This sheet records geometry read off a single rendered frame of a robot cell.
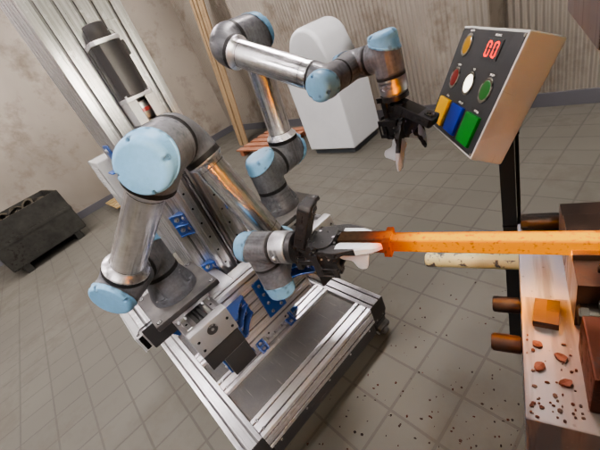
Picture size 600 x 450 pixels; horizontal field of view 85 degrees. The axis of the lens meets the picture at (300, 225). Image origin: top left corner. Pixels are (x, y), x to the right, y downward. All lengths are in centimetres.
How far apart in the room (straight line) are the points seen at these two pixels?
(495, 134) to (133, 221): 85
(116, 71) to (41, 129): 563
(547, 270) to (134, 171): 74
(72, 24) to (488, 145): 114
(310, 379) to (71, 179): 588
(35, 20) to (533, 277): 127
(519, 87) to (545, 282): 45
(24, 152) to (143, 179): 604
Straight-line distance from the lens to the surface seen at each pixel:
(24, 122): 672
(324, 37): 368
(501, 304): 66
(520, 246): 58
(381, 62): 94
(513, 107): 92
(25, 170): 672
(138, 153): 68
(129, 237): 83
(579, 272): 56
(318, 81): 86
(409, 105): 97
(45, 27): 123
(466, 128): 97
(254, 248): 75
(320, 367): 146
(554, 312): 60
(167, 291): 110
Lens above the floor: 138
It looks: 29 degrees down
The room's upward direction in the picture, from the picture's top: 24 degrees counter-clockwise
